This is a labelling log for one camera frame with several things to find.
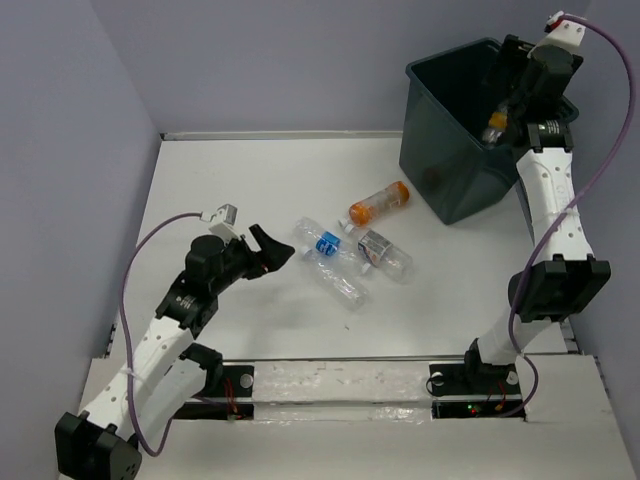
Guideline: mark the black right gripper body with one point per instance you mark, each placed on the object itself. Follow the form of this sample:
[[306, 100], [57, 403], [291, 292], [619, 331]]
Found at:
[[526, 52]]

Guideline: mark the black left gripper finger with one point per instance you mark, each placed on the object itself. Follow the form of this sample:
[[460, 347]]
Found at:
[[276, 255], [264, 241]]

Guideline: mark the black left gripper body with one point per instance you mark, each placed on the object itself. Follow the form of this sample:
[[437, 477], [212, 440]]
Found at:
[[238, 262]]

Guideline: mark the small bottle yellow cap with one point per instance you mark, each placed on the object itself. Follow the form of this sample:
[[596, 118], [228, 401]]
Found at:
[[500, 129]]

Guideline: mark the clear ribbed bottle white cap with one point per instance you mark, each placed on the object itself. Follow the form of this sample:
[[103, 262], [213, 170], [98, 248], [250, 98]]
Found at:
[[331, 278]]

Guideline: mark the Pocari Sweat labelled bottle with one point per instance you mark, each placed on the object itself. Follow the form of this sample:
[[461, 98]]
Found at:
[[381, 253]]

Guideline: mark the clear bottle blue label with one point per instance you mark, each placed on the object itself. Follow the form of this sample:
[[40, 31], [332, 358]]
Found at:
[[330, 247]]

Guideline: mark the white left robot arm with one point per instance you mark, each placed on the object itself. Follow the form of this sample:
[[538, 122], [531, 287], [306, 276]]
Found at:
[[109, 436]]

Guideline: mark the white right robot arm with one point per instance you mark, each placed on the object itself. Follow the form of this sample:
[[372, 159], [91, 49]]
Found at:
[[562, 275]]

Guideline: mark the dark green plastic bin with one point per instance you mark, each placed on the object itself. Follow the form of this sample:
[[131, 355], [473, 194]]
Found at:
[[442, 153]]

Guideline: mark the orange label bottle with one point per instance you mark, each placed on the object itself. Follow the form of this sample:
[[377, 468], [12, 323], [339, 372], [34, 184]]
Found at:
[[365, 211]]

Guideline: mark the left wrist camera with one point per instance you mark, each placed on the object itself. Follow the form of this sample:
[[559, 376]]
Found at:
[[225, 220]]

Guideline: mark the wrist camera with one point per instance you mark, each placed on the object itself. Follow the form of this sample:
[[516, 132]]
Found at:
[[566, 34], [225, 220]]

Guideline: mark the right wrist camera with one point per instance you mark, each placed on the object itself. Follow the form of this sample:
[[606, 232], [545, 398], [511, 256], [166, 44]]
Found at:
[[566, 34]]

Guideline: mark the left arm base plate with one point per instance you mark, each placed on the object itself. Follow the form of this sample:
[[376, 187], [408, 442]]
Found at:
[[228, 398]]

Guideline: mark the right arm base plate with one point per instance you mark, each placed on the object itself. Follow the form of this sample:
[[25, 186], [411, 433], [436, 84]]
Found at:
[[456, 394]]

